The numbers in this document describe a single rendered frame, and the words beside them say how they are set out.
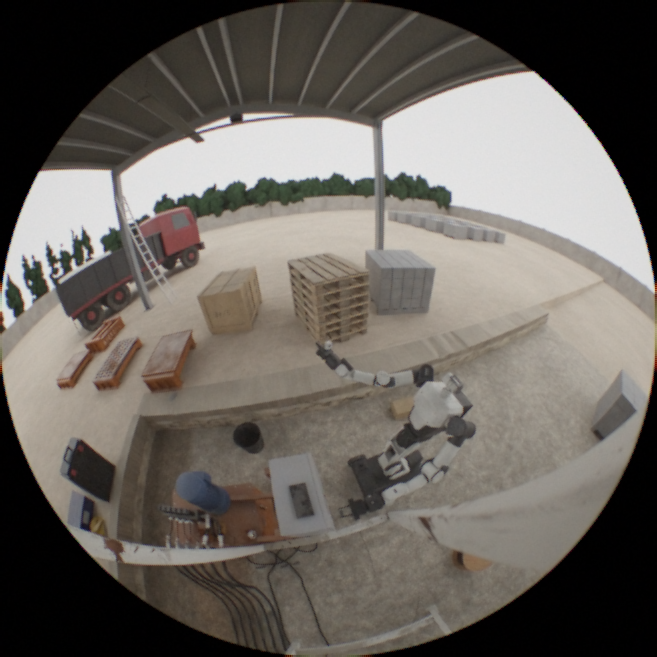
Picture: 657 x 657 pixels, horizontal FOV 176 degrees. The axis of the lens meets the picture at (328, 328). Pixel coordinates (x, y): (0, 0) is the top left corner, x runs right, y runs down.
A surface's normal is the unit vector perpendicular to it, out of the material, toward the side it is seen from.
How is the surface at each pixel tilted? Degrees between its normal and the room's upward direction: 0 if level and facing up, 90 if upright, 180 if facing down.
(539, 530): 99
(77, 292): 90
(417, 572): 0
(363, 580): 0
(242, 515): 0
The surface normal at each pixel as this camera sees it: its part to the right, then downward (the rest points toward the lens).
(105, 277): 0.95, 0.14
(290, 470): -0.05, -0.82
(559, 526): -0.94, 0.32
